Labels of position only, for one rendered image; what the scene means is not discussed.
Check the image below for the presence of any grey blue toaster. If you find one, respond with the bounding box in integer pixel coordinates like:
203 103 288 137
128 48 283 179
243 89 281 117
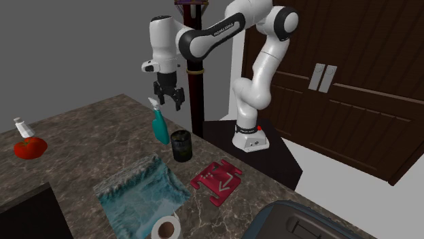
241 200 366 239

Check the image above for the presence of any red tomato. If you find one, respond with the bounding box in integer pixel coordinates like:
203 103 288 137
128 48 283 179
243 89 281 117
13 136 48 160

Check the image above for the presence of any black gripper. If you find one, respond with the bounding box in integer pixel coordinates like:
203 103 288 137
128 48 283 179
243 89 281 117
153 71 186 111

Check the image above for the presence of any red flat trivet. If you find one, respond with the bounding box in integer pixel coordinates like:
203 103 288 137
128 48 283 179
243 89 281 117
190 159 243 208

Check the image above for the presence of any teal wave picture mat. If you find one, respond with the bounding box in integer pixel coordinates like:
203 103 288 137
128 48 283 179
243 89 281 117
92 153 192 239

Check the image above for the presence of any white salt shaker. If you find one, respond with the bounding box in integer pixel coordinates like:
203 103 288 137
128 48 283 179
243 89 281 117
13 117 36 139

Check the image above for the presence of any white paper towel roll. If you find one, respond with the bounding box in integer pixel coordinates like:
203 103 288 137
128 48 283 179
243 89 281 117
150 213 183 239

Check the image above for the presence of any dark red coat stand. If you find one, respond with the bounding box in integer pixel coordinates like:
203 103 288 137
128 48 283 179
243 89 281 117
174 0 209 139

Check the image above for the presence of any dark cylindrical jar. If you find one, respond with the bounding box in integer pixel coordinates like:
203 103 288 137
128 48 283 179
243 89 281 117
170 130 194 163

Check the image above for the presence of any teal spray bottle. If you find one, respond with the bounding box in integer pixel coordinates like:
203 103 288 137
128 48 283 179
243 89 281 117
147 96 171 146

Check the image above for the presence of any black robot stand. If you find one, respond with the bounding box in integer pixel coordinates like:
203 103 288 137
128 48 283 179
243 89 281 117
202 119 304 191

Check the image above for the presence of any dark brown double door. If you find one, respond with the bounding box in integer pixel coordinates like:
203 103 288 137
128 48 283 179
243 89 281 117
241 0 424 187

